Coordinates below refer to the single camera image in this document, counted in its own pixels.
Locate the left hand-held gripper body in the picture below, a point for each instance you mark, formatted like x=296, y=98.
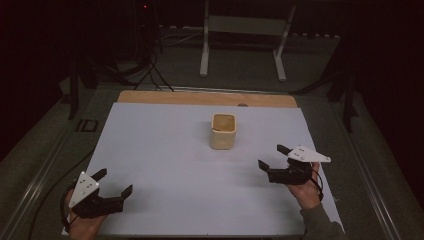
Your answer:
x=96, y=206

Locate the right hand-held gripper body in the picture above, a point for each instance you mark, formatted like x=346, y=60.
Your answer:
x=293, y=175

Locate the cream square pen holder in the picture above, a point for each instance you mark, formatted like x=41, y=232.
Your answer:
x=223, y=140

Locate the person's right hand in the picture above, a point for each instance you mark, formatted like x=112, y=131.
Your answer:
x=308, y=195

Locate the person's left hand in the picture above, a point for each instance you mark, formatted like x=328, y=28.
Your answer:
x=83, y=228

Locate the white table mat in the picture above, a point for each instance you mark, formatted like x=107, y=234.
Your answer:
x=166, y=160

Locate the black tripod stand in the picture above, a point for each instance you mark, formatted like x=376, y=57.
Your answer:
x=74, y=96
x=348, y=103

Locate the grey metal stand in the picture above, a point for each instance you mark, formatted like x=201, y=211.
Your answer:
x=246, y=25

